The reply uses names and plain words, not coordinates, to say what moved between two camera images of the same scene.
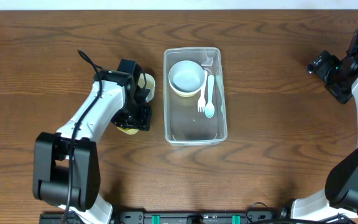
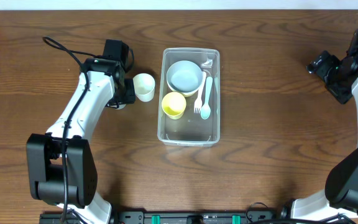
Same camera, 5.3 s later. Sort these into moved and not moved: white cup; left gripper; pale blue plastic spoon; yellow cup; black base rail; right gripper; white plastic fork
Moved: left gripper; yellow cup; pale blue plastic spoon; white plastic fork
Not moved: black base rail; white cup; right gripper
